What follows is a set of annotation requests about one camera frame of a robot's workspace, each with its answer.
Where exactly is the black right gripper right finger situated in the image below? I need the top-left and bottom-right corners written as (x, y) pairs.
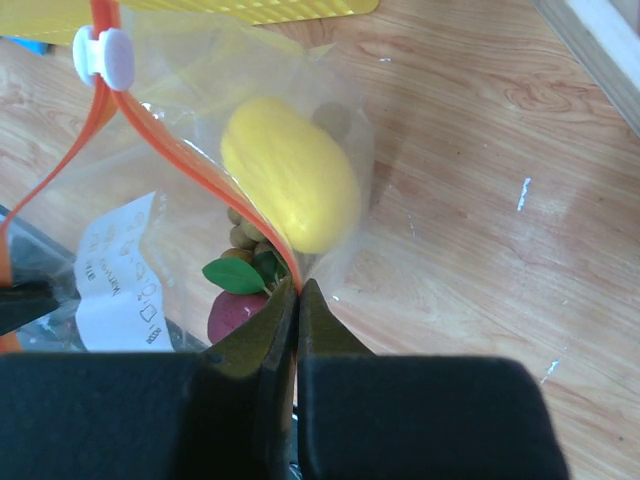
top-left (298, 281), bottom-right (568, 479)

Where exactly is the yellow plastic shopping basket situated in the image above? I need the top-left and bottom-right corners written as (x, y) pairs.
top-left (0, 0), bottom-right (381, 49)

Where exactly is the dark red fruit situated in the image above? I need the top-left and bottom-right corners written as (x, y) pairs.
top-left (207, 291), bottom-right (269, 344)

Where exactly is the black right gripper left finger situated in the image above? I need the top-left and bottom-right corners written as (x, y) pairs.
top-left (1, 281), bottom-right (298, 479)

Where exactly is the yellow mango fruit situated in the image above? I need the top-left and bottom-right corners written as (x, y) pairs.
top-left (220, 97), bottom-right (361, 254)

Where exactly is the wooden clothes rack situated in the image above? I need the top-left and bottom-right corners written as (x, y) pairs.
top-left (533, 0), bottom-right (639, 133)

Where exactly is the clear zip top bag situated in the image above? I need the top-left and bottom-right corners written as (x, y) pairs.
top-left (1, 1), bottom-right (374, 343)

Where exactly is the bunch of brown longans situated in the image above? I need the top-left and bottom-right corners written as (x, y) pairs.
top-left (201, 207), bottom-right (291, 296)

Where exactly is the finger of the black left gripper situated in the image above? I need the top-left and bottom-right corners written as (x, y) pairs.
top-left (0, 282), bottom-right (59, 335)

